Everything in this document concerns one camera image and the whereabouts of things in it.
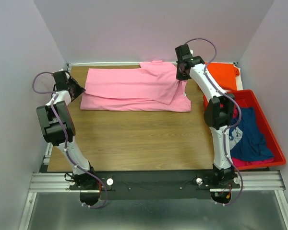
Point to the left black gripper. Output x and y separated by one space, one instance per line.
80 89

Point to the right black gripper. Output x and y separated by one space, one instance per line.
179 77

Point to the light pink t shirt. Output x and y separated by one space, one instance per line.
151 87

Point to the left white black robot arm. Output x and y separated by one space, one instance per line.
58 128

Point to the navy blue t shirt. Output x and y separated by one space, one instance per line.
249 136

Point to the folded orange t shirt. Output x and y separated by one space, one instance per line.
225 75

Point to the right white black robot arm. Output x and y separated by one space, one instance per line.
217 116

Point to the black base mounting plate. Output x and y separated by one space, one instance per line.
140 185

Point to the magenta t shirt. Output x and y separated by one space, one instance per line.
249 163

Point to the red plastic bin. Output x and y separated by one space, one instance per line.
246 99

